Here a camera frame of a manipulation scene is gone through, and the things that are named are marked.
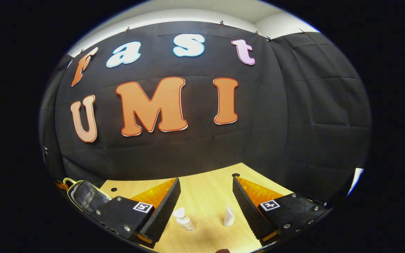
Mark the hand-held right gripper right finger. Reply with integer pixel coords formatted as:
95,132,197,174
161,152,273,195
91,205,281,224
232,176,331,246

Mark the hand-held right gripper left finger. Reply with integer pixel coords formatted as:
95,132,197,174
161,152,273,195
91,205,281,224
88,177,181,248

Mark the white squeeze tube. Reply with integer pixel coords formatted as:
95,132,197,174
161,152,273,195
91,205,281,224
223,205,236,227

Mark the white pump bottle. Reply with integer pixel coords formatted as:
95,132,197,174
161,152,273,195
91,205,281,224
173,207,196,232

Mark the pale yellow suitcase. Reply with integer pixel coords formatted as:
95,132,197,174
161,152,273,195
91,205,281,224
63,178,112,213

